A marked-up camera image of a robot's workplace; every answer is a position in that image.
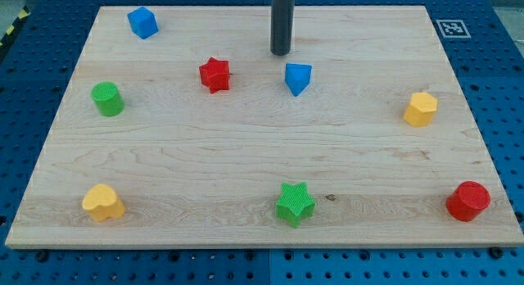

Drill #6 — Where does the green star block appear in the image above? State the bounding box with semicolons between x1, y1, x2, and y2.
275;182;316;228

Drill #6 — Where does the red star block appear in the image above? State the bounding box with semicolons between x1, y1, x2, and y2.
199;57;230;94

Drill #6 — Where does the blue triangular prism block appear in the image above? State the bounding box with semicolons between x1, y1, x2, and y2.
285;63;312;97

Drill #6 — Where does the light wooden board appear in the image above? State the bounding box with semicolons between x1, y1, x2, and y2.
6;6;523;250

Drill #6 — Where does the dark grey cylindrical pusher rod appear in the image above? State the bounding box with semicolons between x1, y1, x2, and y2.
270;0;295;56

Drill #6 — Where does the green cylinder block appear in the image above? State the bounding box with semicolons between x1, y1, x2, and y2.
91;82;124;116

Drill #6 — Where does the yellow hexagonal prism block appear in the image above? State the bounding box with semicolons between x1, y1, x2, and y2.
403;92;438;127

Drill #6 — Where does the blue cube block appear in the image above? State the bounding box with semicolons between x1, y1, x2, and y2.
127;7;159;39

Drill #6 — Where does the yellow heart block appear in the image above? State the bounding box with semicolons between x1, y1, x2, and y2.
82;183;125;222

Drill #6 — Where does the red cylinder block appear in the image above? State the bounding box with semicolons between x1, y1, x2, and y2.
445;181;491;222

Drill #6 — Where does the white fiducial marker tag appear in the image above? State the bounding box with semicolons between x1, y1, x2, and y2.
436;19;471;38

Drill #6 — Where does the yellow black hazard tape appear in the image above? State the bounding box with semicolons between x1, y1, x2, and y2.
1;5;31;49

